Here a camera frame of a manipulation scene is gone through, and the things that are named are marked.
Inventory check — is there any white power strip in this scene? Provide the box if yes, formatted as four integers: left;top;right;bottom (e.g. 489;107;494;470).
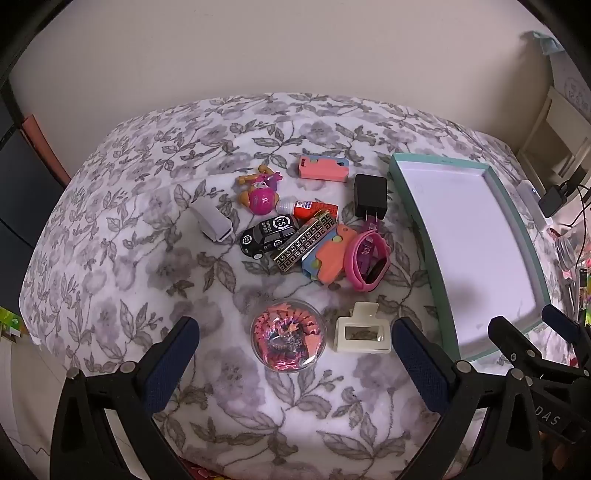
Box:
517;180;553;227

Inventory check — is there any clear round toy case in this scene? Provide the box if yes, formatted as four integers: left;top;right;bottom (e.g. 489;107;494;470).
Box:
250;299;326;373

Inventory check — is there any teal cardboard box lid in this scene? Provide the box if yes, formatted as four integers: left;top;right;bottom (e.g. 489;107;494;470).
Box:
387;154;555;363

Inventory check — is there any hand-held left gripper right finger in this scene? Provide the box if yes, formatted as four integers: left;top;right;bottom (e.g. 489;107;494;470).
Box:
392;316;543;480

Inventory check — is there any pink toy figure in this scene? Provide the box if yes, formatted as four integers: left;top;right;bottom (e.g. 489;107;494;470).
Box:
238;165;283;216

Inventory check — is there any cream hair claw clip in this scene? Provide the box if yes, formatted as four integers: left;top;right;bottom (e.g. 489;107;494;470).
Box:
334;302;393;354

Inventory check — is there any red glue tube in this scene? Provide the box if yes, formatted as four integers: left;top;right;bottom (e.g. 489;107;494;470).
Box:
276;199;341;221

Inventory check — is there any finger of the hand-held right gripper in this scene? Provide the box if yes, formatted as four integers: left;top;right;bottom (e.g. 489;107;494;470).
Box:
488;316;555;384
542;305;591;370

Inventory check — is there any clear plastic bottle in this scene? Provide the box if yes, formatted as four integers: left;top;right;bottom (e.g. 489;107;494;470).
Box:
555;228;591;271

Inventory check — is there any black toy car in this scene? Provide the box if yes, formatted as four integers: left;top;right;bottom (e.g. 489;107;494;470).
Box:
239;213;301;257

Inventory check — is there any pink kids watch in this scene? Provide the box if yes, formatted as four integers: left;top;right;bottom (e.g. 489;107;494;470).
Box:
346;231;391;293

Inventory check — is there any white shelf unit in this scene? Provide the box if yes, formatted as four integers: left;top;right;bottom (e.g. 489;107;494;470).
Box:
515;85;591;185

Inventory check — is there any dark cabinet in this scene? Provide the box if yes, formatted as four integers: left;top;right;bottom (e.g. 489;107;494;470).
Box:
0;83;71;315

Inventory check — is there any large orange blue toy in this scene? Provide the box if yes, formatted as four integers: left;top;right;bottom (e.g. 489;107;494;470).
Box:
302;224;365;284

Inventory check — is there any white wristband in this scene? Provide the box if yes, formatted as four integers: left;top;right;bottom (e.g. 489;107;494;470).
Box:
191;198;234;243

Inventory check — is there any red patterned cloth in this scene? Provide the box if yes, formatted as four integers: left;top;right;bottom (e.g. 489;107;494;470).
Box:
178;457;241;480

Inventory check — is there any black power adapter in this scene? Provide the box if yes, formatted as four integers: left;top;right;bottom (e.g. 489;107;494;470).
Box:
539;185;570;219

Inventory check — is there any small orange blue toy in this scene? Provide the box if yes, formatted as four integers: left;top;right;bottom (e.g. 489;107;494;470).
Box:
298;155;350;184

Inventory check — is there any green packet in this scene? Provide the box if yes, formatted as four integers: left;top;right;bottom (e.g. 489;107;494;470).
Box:
0;307;28;341

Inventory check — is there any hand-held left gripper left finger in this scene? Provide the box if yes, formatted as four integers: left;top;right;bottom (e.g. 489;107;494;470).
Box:
50;316;200;480

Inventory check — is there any grey floral blanket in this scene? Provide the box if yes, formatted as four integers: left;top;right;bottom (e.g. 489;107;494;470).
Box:
23;92;578;480

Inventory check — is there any teal cloth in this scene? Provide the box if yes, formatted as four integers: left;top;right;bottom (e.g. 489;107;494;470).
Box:
530;30;563;57

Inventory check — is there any white patterned box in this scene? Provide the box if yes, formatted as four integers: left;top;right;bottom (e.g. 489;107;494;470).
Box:
549;46;591;121

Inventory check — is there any black wall charger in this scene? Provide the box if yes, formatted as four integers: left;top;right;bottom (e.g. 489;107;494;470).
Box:
354;174;389;221

